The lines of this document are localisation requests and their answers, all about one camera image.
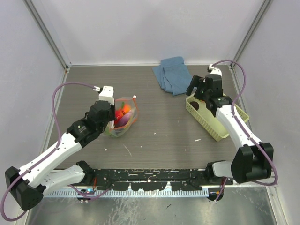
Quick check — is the dark purple fruit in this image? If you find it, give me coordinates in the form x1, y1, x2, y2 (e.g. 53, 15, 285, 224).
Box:
190, 101, 200, 111

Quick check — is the red apple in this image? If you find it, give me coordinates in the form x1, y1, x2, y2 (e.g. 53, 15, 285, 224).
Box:
114, 110, 123, 124

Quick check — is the yellow banana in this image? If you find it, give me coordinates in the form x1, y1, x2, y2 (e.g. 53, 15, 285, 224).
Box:
114, 123, 131, 130

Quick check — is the green leafy vegetable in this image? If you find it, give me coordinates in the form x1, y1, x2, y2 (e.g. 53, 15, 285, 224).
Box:
105, 127, 123, 138

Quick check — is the clear zip bag orange zipper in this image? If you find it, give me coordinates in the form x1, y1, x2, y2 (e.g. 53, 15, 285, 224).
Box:
104, 95, 139, 138

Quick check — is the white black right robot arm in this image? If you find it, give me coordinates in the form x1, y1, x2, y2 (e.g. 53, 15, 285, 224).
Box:
186, 74, 274, 185

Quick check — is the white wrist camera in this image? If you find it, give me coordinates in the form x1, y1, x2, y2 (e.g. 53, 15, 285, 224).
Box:
93, 86, 115, 105
207, 65, 222, 76

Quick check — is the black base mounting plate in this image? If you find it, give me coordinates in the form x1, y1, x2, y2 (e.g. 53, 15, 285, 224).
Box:
72, 168, 225, 191

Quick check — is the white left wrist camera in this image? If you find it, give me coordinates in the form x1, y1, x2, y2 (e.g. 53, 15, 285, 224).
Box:
93, 86, 115, 105

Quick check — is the dark brown food item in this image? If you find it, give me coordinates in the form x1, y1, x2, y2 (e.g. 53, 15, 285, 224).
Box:
116, 111, 134, 126

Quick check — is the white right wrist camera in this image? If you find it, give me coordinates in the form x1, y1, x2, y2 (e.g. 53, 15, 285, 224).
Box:
207, 65, 222, 76

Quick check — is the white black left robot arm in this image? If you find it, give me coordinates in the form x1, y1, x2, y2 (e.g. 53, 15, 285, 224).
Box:
5, 100, 115, 211

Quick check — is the grey slotted cable duct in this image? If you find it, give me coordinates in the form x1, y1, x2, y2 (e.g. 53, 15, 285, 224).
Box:
46, 188, 209, 198

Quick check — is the pale green plastic basket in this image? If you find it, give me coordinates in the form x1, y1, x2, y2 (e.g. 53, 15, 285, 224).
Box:
185, 92, 249, 142

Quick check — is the orange peach fruit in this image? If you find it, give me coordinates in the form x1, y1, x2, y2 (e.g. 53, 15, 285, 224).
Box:
120, 104, 131, 115

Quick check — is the blue folded cloth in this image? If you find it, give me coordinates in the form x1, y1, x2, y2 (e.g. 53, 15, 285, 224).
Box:
152, 56, 192, 96

